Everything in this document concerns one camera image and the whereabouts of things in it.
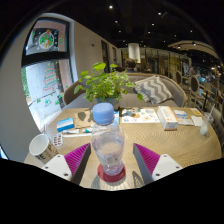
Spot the grey curved sofa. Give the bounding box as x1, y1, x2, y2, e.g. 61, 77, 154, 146
62, 72, 188, 109

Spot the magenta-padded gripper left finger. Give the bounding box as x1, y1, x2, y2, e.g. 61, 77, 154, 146
41, 143, 92, 185

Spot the white tube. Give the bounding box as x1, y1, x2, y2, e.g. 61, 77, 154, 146
61, 127, 94, 135

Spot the green potted plant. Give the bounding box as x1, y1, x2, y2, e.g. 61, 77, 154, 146
73, 61, 144, 109

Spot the white orange carton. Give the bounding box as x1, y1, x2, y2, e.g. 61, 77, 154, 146
156, 105, 179, 131

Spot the person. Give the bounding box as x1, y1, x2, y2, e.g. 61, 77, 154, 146
123, 58, 138, 74

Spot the group of dining chairs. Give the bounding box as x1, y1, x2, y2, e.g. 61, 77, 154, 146
173, 68, 224, 111

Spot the white printed mug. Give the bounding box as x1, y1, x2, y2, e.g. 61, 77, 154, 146
28, 133, 59, 165

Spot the white napkin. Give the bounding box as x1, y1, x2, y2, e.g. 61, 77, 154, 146
190, 115, 204, 127

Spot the printed paper sheet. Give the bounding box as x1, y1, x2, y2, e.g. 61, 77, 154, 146
119, 107, 160, 124

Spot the pill blister pack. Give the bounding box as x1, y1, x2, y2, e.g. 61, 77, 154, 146
52, 133, 64, 148

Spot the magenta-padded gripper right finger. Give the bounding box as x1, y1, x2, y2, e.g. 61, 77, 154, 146
133, 143, 184, 186

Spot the flat round red coaster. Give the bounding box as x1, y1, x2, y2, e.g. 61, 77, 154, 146
96, 162, 127, 183

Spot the stack of leaflets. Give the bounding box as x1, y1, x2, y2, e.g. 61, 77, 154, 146
173, 108, 195, 127

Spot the grey chevron cushion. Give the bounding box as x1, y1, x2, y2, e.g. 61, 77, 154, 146
134, 75, 174, 105

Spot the brown paper sheet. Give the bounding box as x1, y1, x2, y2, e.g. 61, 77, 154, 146
73, 109, 96, 129

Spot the flat blue white box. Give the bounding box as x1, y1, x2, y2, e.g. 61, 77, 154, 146
56, 116, 76, 133

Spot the window with festive stickers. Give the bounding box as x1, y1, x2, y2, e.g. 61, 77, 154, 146
20, 18, 76, 131

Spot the clear blue-capped water bottle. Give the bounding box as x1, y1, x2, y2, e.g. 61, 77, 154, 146
90, 102, 126, 177

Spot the group of ceiling lights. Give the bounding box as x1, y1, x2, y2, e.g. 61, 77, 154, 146
108, 3, 201, 48

